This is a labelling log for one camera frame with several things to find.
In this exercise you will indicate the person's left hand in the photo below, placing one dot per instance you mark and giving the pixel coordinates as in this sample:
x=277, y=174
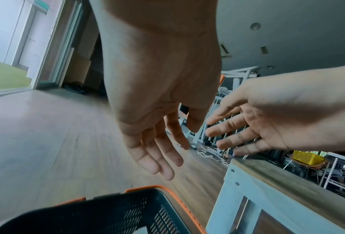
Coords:
x=155, y=68

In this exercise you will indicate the person's right hand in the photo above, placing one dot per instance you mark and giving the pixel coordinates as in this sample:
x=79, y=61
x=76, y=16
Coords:
x=300, y=109

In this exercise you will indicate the black basket orange rim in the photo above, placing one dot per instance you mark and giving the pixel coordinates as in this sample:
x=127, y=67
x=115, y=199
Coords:
x=88, y=214

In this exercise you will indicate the yellow plastic crate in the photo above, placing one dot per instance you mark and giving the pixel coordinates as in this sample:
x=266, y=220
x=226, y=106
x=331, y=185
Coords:
x=308, y=157

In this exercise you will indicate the orange chair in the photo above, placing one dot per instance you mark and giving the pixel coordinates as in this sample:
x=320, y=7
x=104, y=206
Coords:
x=305, y=165

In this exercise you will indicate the white folding table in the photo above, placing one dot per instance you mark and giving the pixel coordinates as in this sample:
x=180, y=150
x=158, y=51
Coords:
x=334, y=169

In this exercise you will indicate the low wooden table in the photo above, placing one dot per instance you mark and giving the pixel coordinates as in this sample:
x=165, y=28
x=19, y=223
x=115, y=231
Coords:
x=247, y=189

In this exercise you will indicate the white framed glass door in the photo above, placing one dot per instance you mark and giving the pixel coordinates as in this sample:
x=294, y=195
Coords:
x=59, y=45

